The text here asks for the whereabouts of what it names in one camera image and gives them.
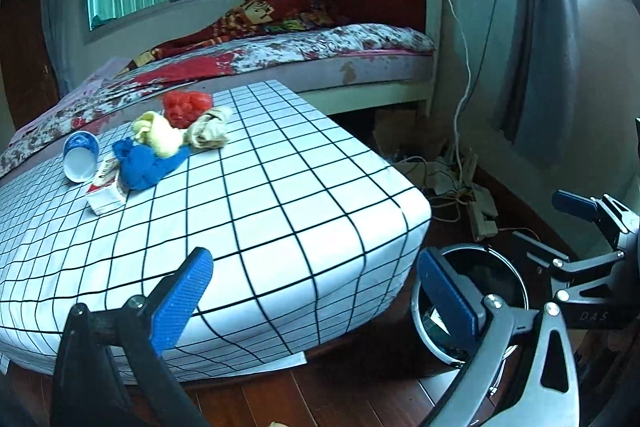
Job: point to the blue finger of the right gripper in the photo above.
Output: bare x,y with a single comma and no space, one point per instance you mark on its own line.
574,205

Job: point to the dark wooden door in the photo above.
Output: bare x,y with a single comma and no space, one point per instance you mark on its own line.
29,79

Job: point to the white power strip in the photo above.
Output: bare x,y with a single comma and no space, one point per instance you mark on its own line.
482,213

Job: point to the blue cloth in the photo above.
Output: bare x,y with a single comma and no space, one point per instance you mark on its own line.
140,168

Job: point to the red patterned blanket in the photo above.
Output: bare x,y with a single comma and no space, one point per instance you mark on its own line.
251,18

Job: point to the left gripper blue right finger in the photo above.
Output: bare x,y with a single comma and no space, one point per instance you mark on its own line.
456,299

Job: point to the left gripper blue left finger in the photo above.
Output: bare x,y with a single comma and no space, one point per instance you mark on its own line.
174,299

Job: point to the cardboard box under bed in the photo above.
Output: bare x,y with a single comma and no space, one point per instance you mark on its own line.
403,133

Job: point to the red plastic bag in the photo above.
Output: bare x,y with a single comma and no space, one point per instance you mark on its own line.
182,108

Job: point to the blue paper cup back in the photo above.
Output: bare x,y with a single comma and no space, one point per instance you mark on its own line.
80,156

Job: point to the grey curtain near bright window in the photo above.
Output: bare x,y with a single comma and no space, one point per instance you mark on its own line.
536,104

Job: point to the black round trash bin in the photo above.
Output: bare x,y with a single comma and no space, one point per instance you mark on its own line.
490,272

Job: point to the beige cloth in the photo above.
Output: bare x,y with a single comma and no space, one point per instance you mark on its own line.
209,131

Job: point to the white black grid tablecloth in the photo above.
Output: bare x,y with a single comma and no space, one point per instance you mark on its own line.
312,235

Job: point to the pink cloth on bed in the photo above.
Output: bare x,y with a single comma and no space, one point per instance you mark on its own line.
92,83

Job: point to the bed with floral sheet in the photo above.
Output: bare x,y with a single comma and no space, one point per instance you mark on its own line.
235,57

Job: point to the yellow cloth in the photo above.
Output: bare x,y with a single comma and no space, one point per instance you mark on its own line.
154,130

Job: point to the red white milk carton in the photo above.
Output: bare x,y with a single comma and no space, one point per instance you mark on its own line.
106,192

